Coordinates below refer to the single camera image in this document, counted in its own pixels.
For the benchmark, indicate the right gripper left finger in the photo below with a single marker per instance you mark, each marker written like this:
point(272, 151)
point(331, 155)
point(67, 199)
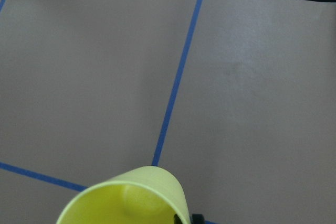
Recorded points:
point(177, 220)

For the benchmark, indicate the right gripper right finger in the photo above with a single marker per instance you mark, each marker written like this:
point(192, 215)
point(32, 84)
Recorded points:
point(197, 219)

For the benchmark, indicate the yellow plastic cup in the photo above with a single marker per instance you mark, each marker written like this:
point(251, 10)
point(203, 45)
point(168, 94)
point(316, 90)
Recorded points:
point(147, 194)

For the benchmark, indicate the brown table mat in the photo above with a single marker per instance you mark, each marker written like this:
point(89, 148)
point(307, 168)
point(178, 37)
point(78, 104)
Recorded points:
point(250, 85)

